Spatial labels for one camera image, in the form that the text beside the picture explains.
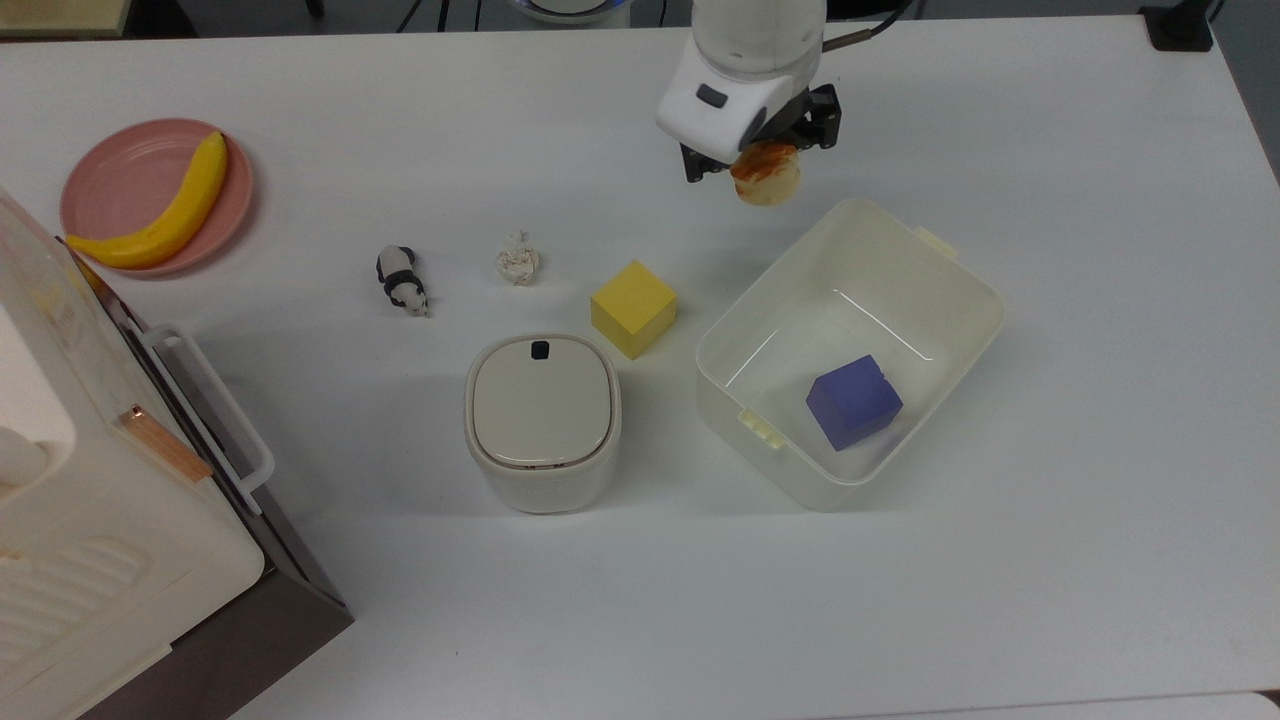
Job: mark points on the translucent white plastic basket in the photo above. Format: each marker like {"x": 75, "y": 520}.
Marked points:
{"x": 940, "y": 300}

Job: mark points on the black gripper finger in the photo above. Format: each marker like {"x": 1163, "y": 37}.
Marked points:
{"x": 700, "y": 165}
{"x": 822, "y": 115}

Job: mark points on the cream lidded trash can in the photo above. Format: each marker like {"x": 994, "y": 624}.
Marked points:
{"x": 542, "y": 420}

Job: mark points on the black and white panda toy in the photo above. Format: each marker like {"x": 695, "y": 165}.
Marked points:
{"x": 402, "y": 280}

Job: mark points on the glazed bread loaf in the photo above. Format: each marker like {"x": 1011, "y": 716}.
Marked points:
{"x": 768, "y": 178}

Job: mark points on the black clamp mount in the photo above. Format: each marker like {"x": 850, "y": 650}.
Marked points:
{"x": 1180, "y": 25}

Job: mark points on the white toaster oven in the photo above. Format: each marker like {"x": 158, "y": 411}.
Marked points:
{"x": 260, "y": 640}

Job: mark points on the pink plate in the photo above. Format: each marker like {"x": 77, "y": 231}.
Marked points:
{"x": 120, "y": 180}

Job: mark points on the yellow cube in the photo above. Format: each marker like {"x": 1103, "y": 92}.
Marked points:
{"x": 632, "y": 305}

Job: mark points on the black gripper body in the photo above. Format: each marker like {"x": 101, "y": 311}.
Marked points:
{"x": 792, "y": 122}

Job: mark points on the yellow banana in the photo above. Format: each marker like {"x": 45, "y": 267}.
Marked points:
{"x": 180, "y": 210}

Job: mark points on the crumpled white paper ball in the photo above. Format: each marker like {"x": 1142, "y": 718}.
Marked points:
{"x": 518, "y": 264}

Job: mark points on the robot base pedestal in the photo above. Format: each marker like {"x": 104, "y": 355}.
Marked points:
{"x": 570, "y": 10}

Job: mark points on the purple cube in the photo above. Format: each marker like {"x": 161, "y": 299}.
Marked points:
{"x": 855, "y": 400}

